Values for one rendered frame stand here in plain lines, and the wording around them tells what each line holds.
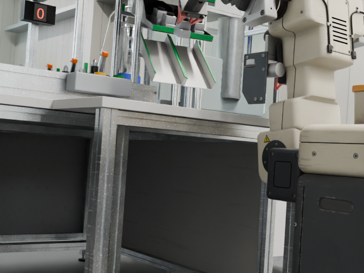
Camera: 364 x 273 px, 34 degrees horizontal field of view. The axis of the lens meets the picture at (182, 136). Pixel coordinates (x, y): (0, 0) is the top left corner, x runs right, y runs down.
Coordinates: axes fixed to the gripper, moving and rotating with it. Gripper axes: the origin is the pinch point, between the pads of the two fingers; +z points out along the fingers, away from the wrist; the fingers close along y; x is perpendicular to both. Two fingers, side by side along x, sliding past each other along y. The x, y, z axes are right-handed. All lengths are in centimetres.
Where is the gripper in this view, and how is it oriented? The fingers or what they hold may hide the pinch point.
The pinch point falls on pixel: (183, 22)
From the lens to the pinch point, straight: 225.7
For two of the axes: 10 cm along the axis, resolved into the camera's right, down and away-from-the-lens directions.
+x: 1.4, 8.6, -4.8
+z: -3.8, 5.0, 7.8
